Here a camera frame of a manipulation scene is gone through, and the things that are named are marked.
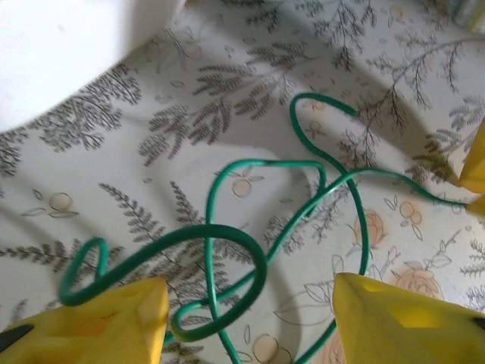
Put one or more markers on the floral patterned table cover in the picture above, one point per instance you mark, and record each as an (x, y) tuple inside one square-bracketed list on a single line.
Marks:
[(113, 167)]

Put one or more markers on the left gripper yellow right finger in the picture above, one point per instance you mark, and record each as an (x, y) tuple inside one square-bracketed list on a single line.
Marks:
[(398, 330)]

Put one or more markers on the white plastic tray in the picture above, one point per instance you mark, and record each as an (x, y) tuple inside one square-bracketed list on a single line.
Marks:
[(57, 45)]

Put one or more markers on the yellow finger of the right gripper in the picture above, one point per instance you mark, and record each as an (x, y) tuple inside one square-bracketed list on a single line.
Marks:
[(478, 204), (476, 159)]

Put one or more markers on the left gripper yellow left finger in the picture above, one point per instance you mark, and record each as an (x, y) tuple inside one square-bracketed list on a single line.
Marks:
[(94, 333)]

